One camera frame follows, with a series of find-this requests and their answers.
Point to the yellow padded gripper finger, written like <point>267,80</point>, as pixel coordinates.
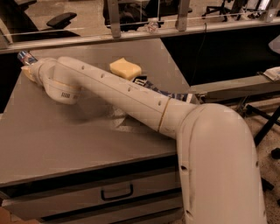
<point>27,72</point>

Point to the grey metal rail frame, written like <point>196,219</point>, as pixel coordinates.
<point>97,22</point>

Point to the grey low bench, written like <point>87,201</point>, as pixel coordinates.
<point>232,89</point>

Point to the blue chip bag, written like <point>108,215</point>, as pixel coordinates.
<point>142,81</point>

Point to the grey drawer cabinet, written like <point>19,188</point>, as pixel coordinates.
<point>56,158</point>

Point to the black office chair left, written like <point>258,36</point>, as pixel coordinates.
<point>22,28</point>

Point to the yellow sponge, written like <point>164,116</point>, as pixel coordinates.
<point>125,69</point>

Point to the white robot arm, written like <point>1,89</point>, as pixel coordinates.
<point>217,159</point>

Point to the silver blue redbull can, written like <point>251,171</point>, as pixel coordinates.
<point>26,58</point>

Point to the black office chair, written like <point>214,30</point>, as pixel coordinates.
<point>22,28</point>
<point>252,9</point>
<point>134,14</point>

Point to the black office chair right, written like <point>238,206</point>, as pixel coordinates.
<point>252,9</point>

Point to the black office chair centre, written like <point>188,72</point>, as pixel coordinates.
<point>134,14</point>

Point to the black drawer handle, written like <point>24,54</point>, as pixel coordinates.
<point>117,192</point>

